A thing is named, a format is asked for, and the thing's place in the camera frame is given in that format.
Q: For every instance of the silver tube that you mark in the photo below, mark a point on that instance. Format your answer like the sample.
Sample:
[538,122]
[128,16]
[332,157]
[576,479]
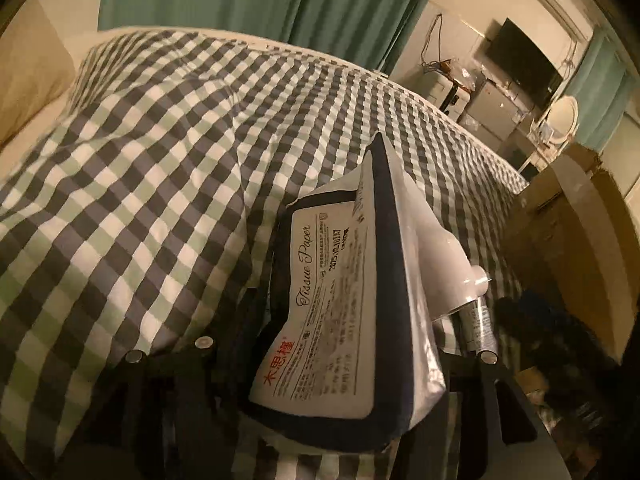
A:
[477,325]

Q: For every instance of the large cardboard box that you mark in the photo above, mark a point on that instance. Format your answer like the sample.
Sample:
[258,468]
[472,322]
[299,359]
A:
[565,240]

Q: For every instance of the white drawer cabinet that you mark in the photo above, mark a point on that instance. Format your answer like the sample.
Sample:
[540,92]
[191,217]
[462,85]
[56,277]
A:
[440,87]

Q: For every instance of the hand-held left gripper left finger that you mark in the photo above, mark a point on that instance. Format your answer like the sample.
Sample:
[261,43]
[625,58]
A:
[230,360]

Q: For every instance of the white oval mirror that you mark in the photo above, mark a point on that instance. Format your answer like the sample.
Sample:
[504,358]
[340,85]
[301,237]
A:
[562,115]

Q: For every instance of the wide green curtain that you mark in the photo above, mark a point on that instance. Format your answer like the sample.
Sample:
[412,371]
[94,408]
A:
[275,5]

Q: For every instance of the narrow green curtain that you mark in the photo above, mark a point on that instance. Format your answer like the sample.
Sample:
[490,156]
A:
[605,90]

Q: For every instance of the beige pillow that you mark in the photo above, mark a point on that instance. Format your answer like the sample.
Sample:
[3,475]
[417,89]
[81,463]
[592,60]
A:
[30,70]

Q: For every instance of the white navy tissue pack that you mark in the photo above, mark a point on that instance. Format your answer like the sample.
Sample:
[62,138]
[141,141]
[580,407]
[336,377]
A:
[325,310]

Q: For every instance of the cluttered desk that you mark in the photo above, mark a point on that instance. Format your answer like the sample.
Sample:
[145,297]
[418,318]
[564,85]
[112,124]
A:
[490,110]

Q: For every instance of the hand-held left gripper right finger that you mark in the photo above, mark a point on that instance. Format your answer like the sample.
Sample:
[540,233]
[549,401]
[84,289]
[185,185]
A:
[465,400]

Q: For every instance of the wall television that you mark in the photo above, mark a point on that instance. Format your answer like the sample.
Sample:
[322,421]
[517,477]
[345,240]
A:
[525,60]

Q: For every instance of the white plastic bottle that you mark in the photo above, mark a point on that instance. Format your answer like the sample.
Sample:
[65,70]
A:
[462,280]

